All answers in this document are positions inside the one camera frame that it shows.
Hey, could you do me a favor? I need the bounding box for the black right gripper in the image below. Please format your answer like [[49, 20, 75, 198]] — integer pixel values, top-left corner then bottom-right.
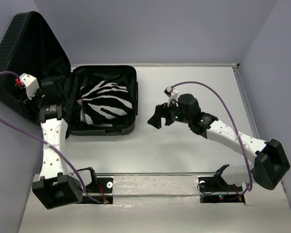
[[147, 98, 191, 129]]

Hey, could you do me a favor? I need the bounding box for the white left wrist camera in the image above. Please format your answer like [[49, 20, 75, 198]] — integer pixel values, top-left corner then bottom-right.
[[16, 73, 40, 100]]

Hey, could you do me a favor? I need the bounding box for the zebra striped cloth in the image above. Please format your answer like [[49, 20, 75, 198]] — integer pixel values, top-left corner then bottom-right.
[[79, 81, 133, 125]]

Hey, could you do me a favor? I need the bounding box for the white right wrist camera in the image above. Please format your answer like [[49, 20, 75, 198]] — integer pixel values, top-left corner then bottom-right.
[[164, 86, 179, 107]]

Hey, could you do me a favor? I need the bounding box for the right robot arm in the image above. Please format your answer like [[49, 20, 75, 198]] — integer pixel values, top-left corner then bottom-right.
[[147, 94, 291, 190]]

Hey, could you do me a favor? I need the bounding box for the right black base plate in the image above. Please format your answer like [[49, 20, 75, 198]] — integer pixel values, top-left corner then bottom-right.
[[196, 176, 245, 204]]

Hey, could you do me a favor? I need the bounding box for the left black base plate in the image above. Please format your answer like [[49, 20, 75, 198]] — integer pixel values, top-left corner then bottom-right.
[[86, 176, 113, 204]]

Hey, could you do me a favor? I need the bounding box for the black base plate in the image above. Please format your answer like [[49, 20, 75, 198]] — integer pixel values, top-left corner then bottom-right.
[[86, 176, 113, 204], [196, 176, 245, 204]]

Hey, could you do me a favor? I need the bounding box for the black hard-shell suitcase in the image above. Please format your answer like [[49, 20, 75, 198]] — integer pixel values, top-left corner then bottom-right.
[[0, 11, 138, 135]]

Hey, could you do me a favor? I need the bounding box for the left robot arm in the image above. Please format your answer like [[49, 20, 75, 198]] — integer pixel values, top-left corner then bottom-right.
[[32, 76, 97, 210]]

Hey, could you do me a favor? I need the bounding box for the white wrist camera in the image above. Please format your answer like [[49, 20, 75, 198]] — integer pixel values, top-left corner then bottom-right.
[[164, 86, 179, 107], [16, 73, 40, 100]]

